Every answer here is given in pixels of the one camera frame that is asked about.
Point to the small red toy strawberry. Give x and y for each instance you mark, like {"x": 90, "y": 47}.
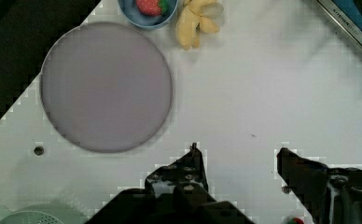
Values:
{"x": 293, "y": 220}

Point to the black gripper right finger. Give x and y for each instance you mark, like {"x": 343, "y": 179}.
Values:
{"x": 330, "y": 195}

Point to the yellow toy banana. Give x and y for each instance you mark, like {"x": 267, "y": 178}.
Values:
{"x": 196, "y": 16}

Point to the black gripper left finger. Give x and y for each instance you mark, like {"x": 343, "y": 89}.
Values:
{"x": 173, "y": 194}

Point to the red toy strawberry in bowl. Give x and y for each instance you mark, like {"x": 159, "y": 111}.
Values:
{"x": 152, "y": 8}

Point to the green perforated basket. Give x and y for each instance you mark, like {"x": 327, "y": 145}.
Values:
{"x": 45, "y": 213}

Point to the blue bowl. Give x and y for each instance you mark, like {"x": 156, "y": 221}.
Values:
{"x": 135, "y": 17}

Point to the grey round plate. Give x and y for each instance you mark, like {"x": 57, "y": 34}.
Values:
{"x": 106, "y": 87}

